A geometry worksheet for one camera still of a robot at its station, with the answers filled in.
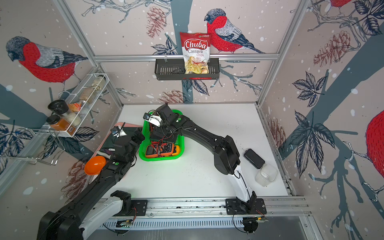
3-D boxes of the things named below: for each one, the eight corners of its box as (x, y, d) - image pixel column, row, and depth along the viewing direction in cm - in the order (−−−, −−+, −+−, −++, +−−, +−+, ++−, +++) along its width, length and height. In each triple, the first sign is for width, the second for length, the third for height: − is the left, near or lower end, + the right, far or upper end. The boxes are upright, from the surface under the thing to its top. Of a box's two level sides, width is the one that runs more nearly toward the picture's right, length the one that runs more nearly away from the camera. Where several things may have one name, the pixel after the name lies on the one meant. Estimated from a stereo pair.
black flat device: (258, 170, 87) (260, 168, 84) (241, 155, 93) (243, 152, 91) (264, 163, 90) (266, 161, 87) (248, 149, 96) (249, 146, 93)
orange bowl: (84, 175, 84) (80, 173, 82) (92, 158, 91) (89, 155, 88) (100, 175, 84) (97, 173, 82) (107, 158, 91) (105, 155, 88)
